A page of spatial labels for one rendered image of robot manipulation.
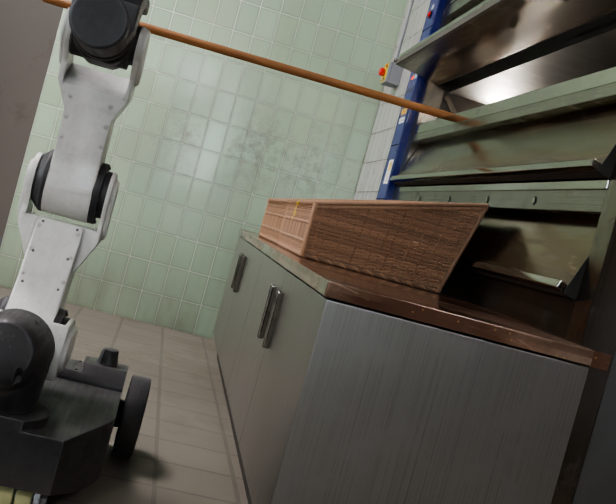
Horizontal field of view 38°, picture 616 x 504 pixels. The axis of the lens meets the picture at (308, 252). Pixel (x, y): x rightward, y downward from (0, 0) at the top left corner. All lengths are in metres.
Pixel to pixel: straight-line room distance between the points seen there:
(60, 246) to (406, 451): 0.88
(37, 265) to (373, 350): 0.79
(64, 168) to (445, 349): 0.93
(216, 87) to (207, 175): 0.43
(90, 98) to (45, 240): 0.33
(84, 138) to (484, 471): 1.09
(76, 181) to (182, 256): 2.46
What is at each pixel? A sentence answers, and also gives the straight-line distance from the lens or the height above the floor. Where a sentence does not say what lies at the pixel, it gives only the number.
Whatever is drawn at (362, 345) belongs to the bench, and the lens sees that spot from 1.60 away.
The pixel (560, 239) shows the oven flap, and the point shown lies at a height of 0.79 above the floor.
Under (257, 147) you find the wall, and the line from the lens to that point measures 4.46.
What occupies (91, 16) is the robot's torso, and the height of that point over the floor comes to 0.94.
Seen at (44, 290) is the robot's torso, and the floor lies 0.38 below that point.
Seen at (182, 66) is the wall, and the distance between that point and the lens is 4.48.
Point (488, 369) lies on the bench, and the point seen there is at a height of 0.50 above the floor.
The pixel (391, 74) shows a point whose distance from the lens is 4.23.
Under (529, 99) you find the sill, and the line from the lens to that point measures 2.52.
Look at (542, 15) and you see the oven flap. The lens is 2.53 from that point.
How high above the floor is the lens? 0.66
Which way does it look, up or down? 1 degrees down
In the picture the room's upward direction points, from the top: 15 degrees clockwise
